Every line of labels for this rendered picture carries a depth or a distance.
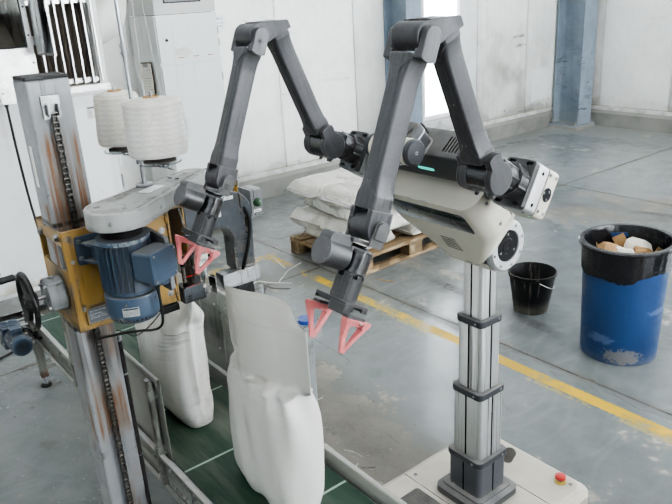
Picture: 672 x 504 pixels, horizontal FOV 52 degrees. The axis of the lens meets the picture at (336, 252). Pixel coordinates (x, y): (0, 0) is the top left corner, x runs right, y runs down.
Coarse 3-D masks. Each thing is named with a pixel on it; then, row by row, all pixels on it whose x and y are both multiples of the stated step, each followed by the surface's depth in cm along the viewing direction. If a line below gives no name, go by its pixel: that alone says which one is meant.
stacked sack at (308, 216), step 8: (296, 208) 542; (304, 208) 537; (312, 208) 537; (296, 216) 539; (304, 216) 533; (312, 216) 527; (320, 216) 521; (304, 224) 533; (312, 224) 525; (320, 224) 519
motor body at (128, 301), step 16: (96, 240) 188; (112, 240) 187; (128, 240) 186; (144, 240) 189; (112, 256) 186; (128, 256) 187; (112, 272) 189; (128, 272) 189; (112, 288) 189; (128, 288) 190; (144, 288) 193; (112, 304) 191; (128, 304) 190; (144, 304) 192; (128, 320) 192; (144, 320) 194
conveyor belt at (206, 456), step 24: (216, 384) 298; (216, 408) 280; (168, 432) 266; (192, 432) 265; (216, 432) 264; (192, 456) 251; (216, 456) 250; (192, 480) 238; (216, 480) 238; (240, 480) 237; (336, 480) 234
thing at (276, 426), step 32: (256, 320) 201; (288, 320) 211; (256, 352) 205; (288, 352) 198; (256, 384) 211; (288, 384) 203; (256, 416) 212; (288, 416) 201; (320, 416) 209; (256, 448) 216; (288, 448) 205; (320, 448) 211; (256, 480) 226; (288, 480) 209; (320, 480) 214
